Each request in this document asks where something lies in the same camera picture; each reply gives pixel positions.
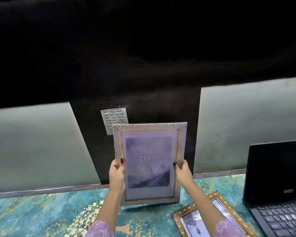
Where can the person's left hand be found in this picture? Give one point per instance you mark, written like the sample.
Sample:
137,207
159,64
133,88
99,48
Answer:
115,175

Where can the person's right hand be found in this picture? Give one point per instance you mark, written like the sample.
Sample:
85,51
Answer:
185,174

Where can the person's left thumb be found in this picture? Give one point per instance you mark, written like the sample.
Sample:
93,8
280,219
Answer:
121,162

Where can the person's right thumb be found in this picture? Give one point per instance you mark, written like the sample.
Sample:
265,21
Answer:
176,166

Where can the silver picture frame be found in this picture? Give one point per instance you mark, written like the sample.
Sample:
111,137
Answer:
149,162

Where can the person's left forearm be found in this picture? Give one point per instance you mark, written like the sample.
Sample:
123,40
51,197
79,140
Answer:
108,207

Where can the person's right forearm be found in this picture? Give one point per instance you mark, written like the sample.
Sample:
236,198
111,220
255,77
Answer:
207,209

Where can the white adhesive hook sheet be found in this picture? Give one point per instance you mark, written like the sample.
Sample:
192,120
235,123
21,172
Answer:
114,119

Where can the teal floral tablecloth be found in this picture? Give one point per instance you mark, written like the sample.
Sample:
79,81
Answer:
51,214

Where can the black laptop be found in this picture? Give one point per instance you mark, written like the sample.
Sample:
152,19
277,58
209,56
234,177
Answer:
276,185

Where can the black cloth backdrop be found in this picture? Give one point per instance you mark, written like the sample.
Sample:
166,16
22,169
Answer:
138,59

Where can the gold ornate picture frame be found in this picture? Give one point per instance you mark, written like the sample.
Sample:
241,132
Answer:
199,219

